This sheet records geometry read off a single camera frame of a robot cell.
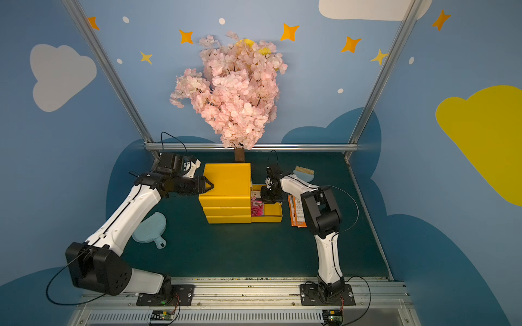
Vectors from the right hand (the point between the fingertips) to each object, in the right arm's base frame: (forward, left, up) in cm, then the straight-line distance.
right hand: (264, 198), depth 100 cm
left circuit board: (-50, +34, -2) cm, 60 cm away
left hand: (-7, +23, +20) cm, 31 cm away
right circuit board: (-46, -28, -4) cm, 54 cm away
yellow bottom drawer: (-7, -4, -1) cm, 8 cm away
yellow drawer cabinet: (-13, +13, +18) cm, 26 cm away
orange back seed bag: (-11, -18, -1) cm, 21 cm away
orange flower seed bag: (-4, -13, -2) cm, 14 cm away
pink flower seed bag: (-5, +3, 0) cm, 6 cm away
